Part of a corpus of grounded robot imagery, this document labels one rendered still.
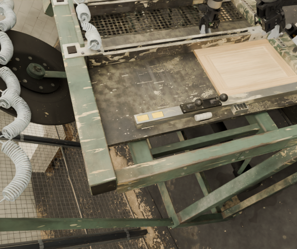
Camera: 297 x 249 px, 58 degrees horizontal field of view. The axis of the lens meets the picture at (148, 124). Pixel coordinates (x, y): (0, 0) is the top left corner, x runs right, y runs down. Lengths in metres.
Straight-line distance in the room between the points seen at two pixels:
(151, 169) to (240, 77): 0.75
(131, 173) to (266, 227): 1.81
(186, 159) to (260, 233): 1.69
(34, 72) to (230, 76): 1.16
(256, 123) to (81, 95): 0.86
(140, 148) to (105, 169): 0.25
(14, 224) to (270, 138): 1.13
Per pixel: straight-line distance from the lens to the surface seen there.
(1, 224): 1.25
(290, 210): 2.57
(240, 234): 2.78
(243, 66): 1.60
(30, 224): 1.31
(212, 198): 1.95
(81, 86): 1.23
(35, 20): 6.88
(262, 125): 1.44
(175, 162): 1.08
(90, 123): 1.10
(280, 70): 1.68
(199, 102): 1.14
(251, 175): 1.81
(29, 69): 1.84
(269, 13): 1.15
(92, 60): 1.42
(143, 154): 1.18
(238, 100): 1.37
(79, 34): 1.24
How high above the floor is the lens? 2.42
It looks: 42 degrees down
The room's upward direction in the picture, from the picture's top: 77 degrees counter-clockwise
